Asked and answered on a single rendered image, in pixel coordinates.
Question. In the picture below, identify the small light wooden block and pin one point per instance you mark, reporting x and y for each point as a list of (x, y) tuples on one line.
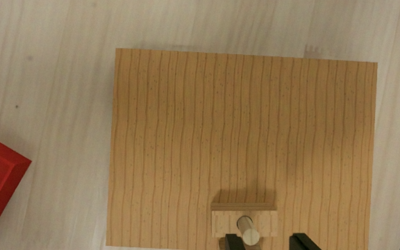
[(224, 218)]

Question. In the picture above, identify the flat wooden board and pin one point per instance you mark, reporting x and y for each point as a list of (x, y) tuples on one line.
[(194, 128)]

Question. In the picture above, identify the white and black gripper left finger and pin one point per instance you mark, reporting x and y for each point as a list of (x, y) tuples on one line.
[(233, 242)]

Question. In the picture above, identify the light wooden dowel pin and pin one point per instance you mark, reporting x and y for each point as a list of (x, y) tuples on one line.
[(248, 230)]

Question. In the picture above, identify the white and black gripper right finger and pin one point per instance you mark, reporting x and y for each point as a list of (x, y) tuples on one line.
[(300, 241)]

